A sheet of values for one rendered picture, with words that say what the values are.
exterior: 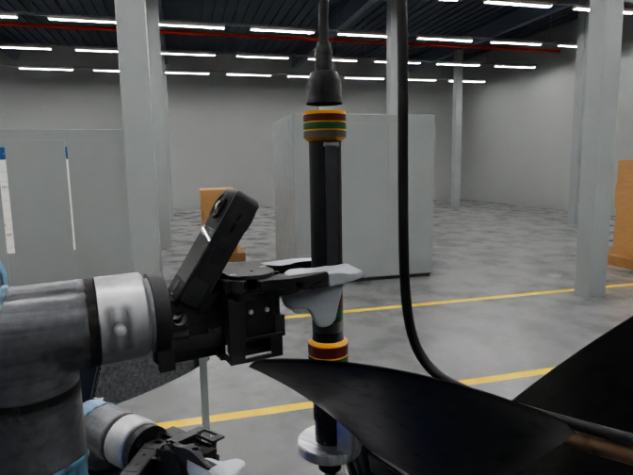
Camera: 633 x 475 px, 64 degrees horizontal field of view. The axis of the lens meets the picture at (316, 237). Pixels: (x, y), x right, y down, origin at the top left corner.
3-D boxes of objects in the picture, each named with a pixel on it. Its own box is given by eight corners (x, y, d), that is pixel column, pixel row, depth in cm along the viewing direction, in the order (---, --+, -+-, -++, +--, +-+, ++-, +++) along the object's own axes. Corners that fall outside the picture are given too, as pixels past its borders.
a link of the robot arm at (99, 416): (109, 435, 87) (105, 388, 86) (149, 455, 81) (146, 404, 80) (64, 457, 81) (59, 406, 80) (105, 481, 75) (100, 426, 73)
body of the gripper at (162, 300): (261, 332, 55) (145, 353, 49) (258, 253, 54) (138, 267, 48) (291, 354, 48) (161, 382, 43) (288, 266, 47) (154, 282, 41)
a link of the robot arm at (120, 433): (104, 422, 74) (103, 477, 74) (122, 432, 71) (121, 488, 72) (147, 407, 80) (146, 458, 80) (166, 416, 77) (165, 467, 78)
